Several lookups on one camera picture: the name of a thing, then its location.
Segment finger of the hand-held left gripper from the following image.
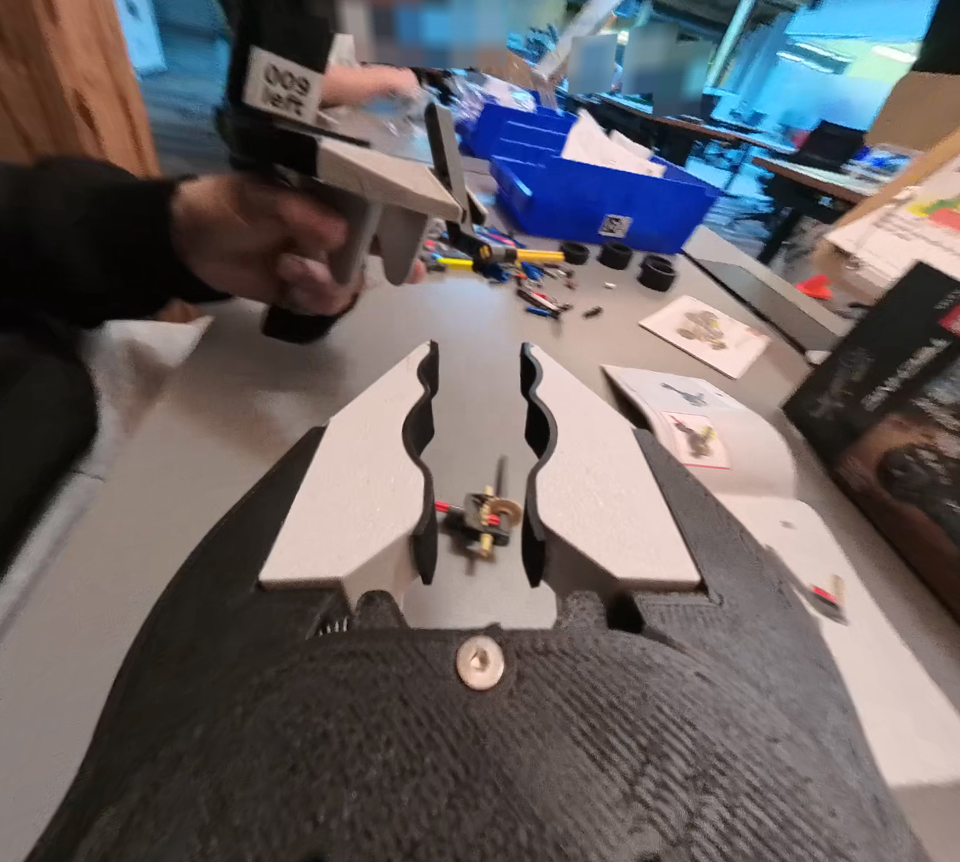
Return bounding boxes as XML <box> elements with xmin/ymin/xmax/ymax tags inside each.
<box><xmin>317</xmin><ymin>138</ymin><xmax>464</xmax><ymax>223</ymax></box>

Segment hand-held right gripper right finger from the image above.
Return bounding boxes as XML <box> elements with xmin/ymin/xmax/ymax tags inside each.
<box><xmin>519</xmin><ymin>342</ymin><xmax>706</xmax><ymax>627</ymax></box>

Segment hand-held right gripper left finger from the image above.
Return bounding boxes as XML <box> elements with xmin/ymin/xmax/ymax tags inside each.
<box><xmin>257</xmin><ymin>341</ymin><xmax>440</xmax><ymax>627</ymax></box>

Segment grey beam yellow axle assembly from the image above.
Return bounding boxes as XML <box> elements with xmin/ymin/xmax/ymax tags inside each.
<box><xmin>422</xmin><ymin>103</ymin><xmax>566</xmax><ymax>278</ymax></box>

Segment black gear frame assembly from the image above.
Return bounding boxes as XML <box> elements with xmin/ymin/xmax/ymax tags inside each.
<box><xmin>433</xmin><ymin>456</ymin><xmax>524</xmax><ymax>565</ymax></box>

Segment person's left forearm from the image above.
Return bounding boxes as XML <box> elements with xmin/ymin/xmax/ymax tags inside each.
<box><xmin>0</xmin><ymin>156</ymin><xmax>226</xmax><ymax>334</ymax></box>

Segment toy car set box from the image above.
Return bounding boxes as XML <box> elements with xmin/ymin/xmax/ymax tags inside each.
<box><xmin>782</xmin><ymin>261</ymin><xmax>960</xmax><ymax>597</ymax></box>

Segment person's left hand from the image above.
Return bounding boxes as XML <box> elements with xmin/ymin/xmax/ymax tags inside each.
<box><xmin>171</xmin><ymin>171</ymin><xmax>429</xmax><ymax>317</ymax></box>

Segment clear plastic bags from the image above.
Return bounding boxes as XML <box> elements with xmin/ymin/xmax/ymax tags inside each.
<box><xmin>375</xmin><ymin>71</ymin><xmax>541</xmax><ymax>136</ymax></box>

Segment blue plastic bin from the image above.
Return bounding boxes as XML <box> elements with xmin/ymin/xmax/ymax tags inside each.
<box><xmin>457</xmin><ymin>101</ymin><xmax>580</xmax><ymax>160</ymax></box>
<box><xmin>487</xmin><ymin>153</ymin><xmax>726</xmax><ymax>256</ymax></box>

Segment open instruction booklet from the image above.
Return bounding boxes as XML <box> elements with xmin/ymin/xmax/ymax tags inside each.
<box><xmin>602</xmin><ymin>365</ymin><xmax>960</xmax><ymax>790</ymax></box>

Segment closed instruction booklet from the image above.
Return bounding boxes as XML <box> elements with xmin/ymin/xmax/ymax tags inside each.
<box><xmin>638</xmin><ymin>295</ymin><xmax>773</xmax><ymax>380</ymax></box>

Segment pile of toy building pieces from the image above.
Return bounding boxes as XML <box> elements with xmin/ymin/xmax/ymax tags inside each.
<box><xmin>423</xmin><ymin>232</ymin><xmax>580</xmax><ymax>321</ymax></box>

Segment white paper sheets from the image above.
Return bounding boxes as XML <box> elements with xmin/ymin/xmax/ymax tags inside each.
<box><xmin>562</xmin><ymin>111</ymin><xmax>667</xmax><ymax>178</ymax></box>

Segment grey cloth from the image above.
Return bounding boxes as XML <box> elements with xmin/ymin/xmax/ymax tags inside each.
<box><xmin>78</xmin><ymin>316</ymin><xmax>213</xmax><ymax>481</ymax></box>

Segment grey flat stand base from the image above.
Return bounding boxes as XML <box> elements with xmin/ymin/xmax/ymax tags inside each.
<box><xmin>684</xmin><ymin>225</ymin><xmax>854</xmax><ymax>355</ymax></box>

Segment hanging cardboard strip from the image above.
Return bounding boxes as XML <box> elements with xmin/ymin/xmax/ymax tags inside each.
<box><xmin>534</xmin><ymin>0</ymin><xmax>689</xmax><ymax>85</ymax></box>

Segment office desk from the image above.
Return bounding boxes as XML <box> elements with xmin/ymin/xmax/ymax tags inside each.
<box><xmin>750</xmin><ymin>153</ymin><xmax>890</xmax><ymax>205</ymax></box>

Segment cardboard box with instruction sheet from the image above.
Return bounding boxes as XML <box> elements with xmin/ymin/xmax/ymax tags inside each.
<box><xmin>823</xmin><ymin>157</ymin><xmax>960</xmax><ymax>295</ymax></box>

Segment black computer monitor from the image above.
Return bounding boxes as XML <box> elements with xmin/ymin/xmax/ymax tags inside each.
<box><xmin>804</xmin><ymin>120</ymin><xmax>865</xmax><ymax>167</ymax></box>

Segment wooden post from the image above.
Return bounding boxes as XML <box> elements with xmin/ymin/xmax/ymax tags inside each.
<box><xmin>0</xmin><ymin>0</ymin><xmax>160</xmax><ymax>178</ymax></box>

